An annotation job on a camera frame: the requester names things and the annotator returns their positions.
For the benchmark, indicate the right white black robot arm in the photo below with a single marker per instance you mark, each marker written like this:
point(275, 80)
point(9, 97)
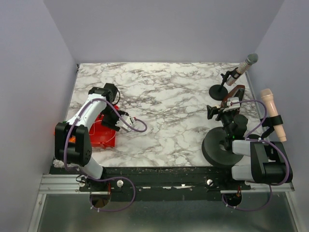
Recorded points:
point(248, 158)

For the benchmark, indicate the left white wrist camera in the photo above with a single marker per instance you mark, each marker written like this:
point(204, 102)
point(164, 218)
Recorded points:
point(126, 123)

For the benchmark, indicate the grey silver microphone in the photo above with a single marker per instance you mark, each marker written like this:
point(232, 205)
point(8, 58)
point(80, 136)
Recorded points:
point(242, 68)

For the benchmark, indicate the black filament spool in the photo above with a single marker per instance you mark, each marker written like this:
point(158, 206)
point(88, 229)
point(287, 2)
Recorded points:
point(214, 152)

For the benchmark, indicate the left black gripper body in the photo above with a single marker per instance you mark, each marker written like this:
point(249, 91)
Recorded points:
point(110, 121)

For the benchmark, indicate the red plastic bin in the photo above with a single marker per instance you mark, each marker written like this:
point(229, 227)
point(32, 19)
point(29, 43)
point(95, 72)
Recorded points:
point(101, 136)

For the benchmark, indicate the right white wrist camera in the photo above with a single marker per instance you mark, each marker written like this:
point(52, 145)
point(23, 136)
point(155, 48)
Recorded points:
point(231, 106)

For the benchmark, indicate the orange toy brick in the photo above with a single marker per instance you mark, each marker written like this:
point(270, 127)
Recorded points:
point(72, 139)

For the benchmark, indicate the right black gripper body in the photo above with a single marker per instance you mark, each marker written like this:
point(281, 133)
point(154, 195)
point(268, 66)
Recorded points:
point(221, 115)

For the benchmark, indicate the black round microphone stand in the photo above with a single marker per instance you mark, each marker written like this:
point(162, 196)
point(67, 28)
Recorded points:
point(218, 92)

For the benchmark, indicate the pink beige microphone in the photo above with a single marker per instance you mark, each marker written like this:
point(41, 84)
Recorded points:
point(268, 99)

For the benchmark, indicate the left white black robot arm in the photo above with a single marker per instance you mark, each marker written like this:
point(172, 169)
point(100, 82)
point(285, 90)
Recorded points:
point(79, 154)

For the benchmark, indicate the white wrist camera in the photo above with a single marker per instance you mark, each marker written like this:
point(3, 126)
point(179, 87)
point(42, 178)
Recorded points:
point(126, 123)
point(231, 106)

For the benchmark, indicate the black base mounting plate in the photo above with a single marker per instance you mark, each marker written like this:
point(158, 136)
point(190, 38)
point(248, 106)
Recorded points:
point(157, 184)

